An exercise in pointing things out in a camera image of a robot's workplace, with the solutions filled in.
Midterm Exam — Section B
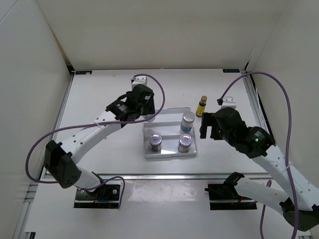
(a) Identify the yellow sauce bottle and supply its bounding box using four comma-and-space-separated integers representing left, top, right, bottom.
195, 96, 207, 117

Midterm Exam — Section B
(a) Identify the blue label jar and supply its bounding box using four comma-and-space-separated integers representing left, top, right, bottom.
180, 111, 195, 134
143, 115, 156, 122

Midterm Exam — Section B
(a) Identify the orange spice jar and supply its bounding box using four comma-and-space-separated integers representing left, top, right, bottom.
178, 134, 192, 153

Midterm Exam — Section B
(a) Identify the dark spice jar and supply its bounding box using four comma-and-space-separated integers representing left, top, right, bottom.
149, 133, 162, 152

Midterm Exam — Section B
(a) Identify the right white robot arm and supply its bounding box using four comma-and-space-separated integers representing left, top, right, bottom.
199, 107, 319, 232

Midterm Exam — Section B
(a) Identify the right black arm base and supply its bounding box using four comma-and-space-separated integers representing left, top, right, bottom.
204, 172, 257, 211

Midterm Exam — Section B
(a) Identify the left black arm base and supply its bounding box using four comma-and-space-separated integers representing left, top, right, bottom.
73, 175, 125, 209

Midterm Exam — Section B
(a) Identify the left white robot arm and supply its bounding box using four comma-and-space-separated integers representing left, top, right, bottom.
44, 84, 155, 199

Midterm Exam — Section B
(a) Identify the white divided tray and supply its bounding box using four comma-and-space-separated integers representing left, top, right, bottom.
143, 107, 197, 160

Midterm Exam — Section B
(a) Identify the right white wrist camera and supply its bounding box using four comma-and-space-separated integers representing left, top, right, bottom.
217, 97, 237, 110

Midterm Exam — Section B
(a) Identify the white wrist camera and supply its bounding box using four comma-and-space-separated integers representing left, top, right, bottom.
217, 97, 237, 110
131, 75, 148, 89

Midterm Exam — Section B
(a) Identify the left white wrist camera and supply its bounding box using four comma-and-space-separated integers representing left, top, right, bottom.
131, 75, 148, 89

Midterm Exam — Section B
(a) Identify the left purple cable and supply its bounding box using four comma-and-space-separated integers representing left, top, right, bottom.
25, 73, 165, 191

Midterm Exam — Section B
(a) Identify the purple cable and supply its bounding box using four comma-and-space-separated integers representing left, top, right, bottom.
25, 73, 165, 191
216, 71, 300, 239

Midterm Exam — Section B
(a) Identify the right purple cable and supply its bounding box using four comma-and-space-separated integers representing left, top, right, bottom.
216, 71, 300, 239

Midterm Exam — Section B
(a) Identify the front aluminium rail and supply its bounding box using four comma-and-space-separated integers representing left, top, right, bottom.
97, 173, 275, 180

